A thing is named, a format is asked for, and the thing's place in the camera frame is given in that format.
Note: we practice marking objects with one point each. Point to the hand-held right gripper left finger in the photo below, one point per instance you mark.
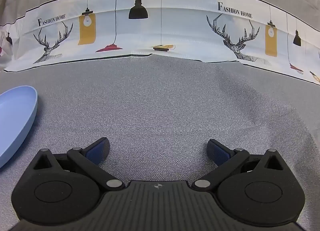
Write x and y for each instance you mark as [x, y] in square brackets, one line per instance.
[96, 152]

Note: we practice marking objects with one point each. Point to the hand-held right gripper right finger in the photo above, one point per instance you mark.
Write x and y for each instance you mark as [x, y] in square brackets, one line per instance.
[220, 153]

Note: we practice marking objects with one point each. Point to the light blue plate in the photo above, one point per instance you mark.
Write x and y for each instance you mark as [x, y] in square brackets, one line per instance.
[12, 121]

